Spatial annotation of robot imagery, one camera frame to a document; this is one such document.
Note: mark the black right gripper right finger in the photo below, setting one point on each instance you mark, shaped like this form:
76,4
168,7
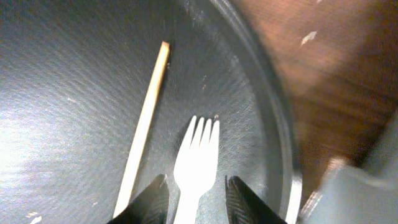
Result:
245,207

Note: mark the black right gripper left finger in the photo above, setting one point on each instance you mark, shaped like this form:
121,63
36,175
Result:
149,207

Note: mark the wooden chopstick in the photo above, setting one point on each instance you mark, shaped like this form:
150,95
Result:
142,129

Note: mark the white plastic fork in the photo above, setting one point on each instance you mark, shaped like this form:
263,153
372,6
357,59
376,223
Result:
196,166

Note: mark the grey plastic dishwasher rack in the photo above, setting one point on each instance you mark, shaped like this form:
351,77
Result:
358,195

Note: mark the round black tray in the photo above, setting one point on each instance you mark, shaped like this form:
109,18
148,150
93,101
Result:
74,75

